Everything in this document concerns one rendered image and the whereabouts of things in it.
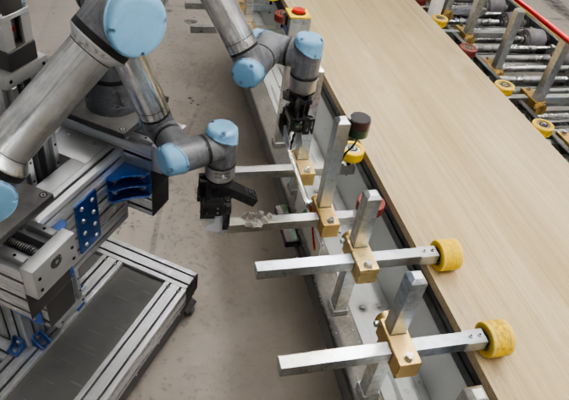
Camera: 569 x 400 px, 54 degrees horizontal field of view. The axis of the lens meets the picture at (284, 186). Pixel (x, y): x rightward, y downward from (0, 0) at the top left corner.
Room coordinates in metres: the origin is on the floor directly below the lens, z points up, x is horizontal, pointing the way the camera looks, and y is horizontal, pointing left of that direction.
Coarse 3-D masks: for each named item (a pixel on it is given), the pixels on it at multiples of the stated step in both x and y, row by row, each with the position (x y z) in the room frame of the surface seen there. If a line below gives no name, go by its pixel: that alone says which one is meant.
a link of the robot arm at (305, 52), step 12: (300, 36) 1.30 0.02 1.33; (312, 36) 1.32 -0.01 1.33; (288, 48) 1.30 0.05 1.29; (300, 48) 1.29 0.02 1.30; (312, 48) 1.28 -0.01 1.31; (288, 60) 1.29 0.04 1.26; (300, 60) 1.28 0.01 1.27; (312, 60) 1.28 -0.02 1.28; (300, 72) 1.28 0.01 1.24; (312, 72) 1.29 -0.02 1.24
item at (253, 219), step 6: (240, 216) 1.11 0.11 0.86; (246, 216) 1.11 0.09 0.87; (252, 216) 1.11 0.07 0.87; (258, 216) 1.11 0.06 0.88; (264, 216) 1.11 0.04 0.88; (270, 216) 1.13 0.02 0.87; (246, 222) 1.09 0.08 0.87; (252, 222) 1.09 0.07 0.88; (258, 222) 1.09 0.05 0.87; (264, 222) 1.10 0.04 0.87; (252, 228) 1.08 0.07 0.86
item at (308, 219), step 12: (276, 216) 1.14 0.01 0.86; (288, 216) 1.15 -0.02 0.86; (300, 216) 1.16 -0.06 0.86; (312, 216) 1.16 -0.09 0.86; (348, 216) 1.19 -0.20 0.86; (228, 228) 1.07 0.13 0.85; (240, 228) 1.08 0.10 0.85; (264, 228) 1.11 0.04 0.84; (276, 228) 1.12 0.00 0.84; (288, 228) 1.13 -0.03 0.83
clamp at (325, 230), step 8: (312, 200) 1.23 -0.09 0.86; (312, 208) 1.22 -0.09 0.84; (320, 208) 1.19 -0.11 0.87; (328, 208) 1.20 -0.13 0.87; (320, 216) 1.16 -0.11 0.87; (328, 216) 1.16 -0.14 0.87; (336, 216) 1.17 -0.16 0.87; (320, 224) 1.15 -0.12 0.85; (328, 224) 1.13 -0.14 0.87; (336, 224) 1.14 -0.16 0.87; (320, 232) 1.13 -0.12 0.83; (328, 232) 1.13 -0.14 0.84; (336, 232) 1.14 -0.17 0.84
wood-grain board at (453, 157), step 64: (320, 0) 2.64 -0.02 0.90; (384, 0) 2.79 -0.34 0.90; (320, 64) 2.00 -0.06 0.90; (384, 64) 2.09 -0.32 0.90; (448, 64) 2.19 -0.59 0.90; (384, 128) 1.62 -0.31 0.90; (448, 128) 1.69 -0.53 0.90; (512, 128) 1.76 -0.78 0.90; (384, 192) 1.29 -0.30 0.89; (448, 192) 1.33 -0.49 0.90; (512, 192) 1.38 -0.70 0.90; (512, 256) 1.10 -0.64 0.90; (512, 320) 0.88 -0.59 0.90; (512, 384) 0.70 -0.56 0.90
